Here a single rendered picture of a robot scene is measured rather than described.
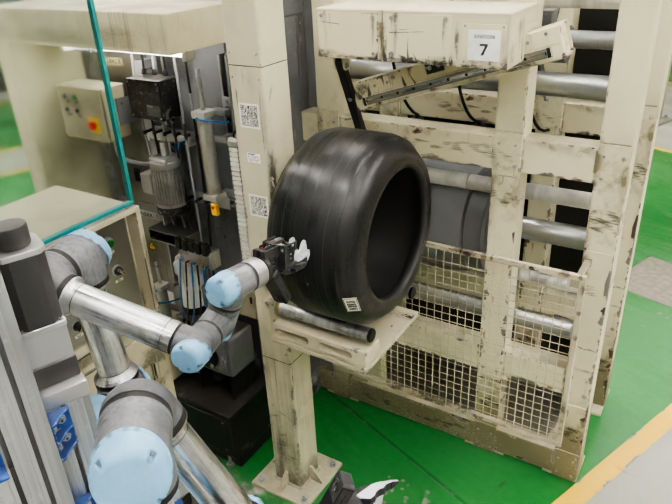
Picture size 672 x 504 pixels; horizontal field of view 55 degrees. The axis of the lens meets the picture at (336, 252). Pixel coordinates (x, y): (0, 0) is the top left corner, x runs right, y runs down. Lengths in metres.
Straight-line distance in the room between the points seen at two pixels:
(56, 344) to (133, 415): 0.32
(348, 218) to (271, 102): 0.46
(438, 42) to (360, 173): 0.44
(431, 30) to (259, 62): 0.49
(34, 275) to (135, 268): 0.95
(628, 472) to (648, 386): 0.60
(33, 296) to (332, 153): 0.89
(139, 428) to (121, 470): 0.06
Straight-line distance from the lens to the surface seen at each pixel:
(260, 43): 1.89
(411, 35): 1.93
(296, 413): 2.48
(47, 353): 1.32
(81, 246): 1.66
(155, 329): 1.47
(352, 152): 1.77
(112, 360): 1.79
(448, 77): 2.05
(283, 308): 2.09
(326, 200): 1.71
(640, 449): 3.08
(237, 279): 1.47
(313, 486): 2.74
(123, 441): 1.01
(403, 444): 2.91
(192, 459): 1.22
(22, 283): 1.25
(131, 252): 2.14
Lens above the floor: 2.01
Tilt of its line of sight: 27 degrees down
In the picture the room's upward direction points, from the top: 3 degrees counter-clockwise
